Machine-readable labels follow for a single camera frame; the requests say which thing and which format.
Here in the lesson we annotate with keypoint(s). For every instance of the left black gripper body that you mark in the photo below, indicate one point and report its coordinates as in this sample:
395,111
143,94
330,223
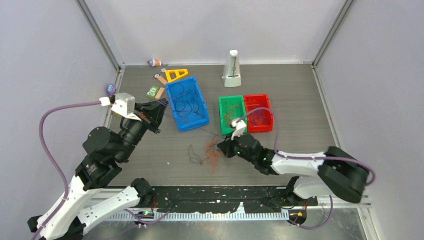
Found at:
147,117

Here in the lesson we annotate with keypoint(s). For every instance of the red plastic bin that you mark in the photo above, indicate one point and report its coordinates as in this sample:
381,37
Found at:
261,120

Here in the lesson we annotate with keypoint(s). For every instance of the blue plastic bin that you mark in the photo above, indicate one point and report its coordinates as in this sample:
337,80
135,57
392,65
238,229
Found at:
188,105

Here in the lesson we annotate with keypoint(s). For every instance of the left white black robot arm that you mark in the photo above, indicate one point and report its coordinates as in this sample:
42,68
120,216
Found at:
70,218

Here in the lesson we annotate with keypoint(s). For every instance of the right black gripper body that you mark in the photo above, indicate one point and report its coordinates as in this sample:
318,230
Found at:
233,148

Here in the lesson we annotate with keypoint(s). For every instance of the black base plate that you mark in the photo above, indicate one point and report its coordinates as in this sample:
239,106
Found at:
222,199

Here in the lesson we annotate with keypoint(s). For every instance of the yellow triangle toy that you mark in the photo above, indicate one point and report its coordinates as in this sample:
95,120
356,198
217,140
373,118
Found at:
175,74

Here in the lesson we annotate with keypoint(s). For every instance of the small colourful figurine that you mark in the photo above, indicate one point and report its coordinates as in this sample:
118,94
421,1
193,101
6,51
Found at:
154,62

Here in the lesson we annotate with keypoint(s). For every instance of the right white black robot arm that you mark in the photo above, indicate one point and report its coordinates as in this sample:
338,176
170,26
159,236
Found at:
332,172

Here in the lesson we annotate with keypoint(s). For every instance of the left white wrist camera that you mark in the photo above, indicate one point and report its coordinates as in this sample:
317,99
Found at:
122,104

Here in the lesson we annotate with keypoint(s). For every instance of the white metronome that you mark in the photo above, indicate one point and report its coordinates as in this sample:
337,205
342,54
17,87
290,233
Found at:
231,73

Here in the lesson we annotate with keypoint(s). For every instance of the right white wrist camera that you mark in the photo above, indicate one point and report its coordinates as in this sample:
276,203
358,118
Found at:
239,126

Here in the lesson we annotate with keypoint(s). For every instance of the purple round toy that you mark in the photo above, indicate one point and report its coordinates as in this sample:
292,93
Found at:
111,89

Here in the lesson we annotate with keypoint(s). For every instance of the tan wooden block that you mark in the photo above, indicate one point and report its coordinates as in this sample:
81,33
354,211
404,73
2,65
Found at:
159,93

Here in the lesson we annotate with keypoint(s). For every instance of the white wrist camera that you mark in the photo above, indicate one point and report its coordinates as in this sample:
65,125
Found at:
239,126
122,104

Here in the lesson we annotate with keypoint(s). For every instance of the green plastic bin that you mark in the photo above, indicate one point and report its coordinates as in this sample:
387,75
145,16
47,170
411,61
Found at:
230,108

